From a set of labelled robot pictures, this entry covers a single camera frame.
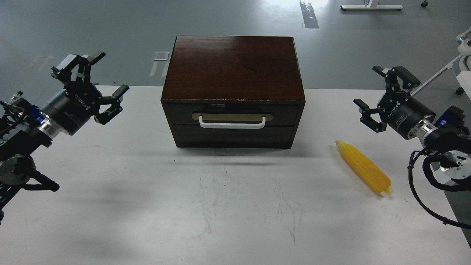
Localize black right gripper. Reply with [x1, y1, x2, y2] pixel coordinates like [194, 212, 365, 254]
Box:
[353, 66, 436, 139]

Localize dark wooden drawer cabinet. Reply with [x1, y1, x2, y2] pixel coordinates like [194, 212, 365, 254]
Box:
[161, 36, 306, 149]

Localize white desk leg base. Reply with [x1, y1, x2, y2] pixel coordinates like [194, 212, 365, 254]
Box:
[340, 0, 403, 11]

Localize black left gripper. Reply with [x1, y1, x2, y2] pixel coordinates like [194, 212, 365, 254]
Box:
[40, 51, 130, 135]

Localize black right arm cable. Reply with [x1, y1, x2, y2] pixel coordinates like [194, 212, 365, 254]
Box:
[407, 149, 471, 229]

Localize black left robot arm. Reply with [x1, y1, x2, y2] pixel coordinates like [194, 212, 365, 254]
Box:
[0, 51, 129, 209]

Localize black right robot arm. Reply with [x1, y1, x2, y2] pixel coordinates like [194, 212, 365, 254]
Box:
[354, 66, 470, 192]

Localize yellow corn cob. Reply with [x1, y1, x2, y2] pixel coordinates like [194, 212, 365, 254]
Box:
[335, 140, 392, 195]

